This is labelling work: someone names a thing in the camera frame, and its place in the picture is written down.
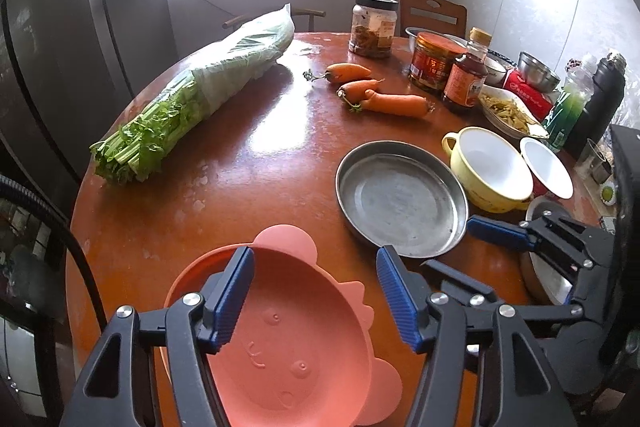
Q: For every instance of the small steel bowl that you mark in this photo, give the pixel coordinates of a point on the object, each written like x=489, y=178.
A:
x=536, y=74

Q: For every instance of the white ceramic bowl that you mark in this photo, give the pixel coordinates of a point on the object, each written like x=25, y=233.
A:
x=496, y=72

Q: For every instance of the green drink plastic bottle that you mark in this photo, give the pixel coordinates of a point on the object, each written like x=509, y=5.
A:
x=576, y=92

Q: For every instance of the yellow enamel bowl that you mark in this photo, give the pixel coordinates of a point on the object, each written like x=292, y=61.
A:
x=494, y=175

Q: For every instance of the bagged celery bunch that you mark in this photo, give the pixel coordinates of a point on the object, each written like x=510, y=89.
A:
x=136, y=149

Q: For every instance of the white dish with noodles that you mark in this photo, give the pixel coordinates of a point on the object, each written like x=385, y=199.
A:
x=508, y=113

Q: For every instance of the grey refrigerator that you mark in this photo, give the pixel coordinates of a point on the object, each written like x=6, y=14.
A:
x=68, y=69

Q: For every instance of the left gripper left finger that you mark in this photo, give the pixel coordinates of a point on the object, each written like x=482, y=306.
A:
x=117, y=385

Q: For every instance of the red chili sauce jar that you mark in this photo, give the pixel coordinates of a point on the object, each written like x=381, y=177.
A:
x=430, y=67

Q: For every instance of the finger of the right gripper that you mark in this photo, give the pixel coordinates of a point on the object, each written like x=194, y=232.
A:
x=525, y=236
x=475, y=295

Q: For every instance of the carrot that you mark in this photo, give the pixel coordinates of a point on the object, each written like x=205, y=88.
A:
x=355, y=91
x=340, y=73
x=403, y=105

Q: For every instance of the dark steel bowl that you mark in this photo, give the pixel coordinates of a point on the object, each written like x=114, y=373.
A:
x=431, y=38

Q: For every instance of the clear pickle jar black lid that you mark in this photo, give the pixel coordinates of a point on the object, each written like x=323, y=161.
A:
x=373, y=28

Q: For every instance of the red tissue box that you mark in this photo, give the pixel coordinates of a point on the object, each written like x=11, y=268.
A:
x=538, y=103

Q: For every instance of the brown sauce bottle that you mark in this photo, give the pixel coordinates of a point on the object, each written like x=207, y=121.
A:
x=468, y=74

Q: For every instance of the carrot nearest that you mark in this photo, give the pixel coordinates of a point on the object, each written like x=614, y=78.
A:
x=403, y=105

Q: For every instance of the carrot farthest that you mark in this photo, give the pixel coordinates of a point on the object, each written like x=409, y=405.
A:
x=340, y=73

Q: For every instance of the large steel bowl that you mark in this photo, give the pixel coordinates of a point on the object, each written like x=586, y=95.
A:
x=547, y=286

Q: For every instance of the wooden chair far side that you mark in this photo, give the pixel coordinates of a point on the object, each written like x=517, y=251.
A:
x=272, y=17

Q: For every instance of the small steel cup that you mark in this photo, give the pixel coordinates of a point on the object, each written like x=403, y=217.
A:
x=600, y=169

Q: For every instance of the clear plastic cup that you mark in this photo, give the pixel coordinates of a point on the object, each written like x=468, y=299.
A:
x=590, y=156

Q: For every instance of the pink bear plastic plate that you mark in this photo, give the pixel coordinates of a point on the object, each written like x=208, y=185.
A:
x=301, y=353

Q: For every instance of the red instant noodle bowl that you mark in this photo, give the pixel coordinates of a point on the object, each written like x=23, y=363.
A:
x=550, y=176

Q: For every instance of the steel pan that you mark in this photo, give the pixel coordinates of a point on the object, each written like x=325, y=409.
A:
x=395, y=193

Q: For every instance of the carrot middle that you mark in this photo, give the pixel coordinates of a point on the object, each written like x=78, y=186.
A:
x=355, y=91

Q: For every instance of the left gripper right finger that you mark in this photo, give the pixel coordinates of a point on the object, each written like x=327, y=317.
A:
x=516, y=385

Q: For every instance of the black thermos flask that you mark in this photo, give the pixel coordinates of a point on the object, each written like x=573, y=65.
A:
x=608, y=92

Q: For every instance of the fruit in foam net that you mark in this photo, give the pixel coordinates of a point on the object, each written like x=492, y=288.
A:
x=607, y=193

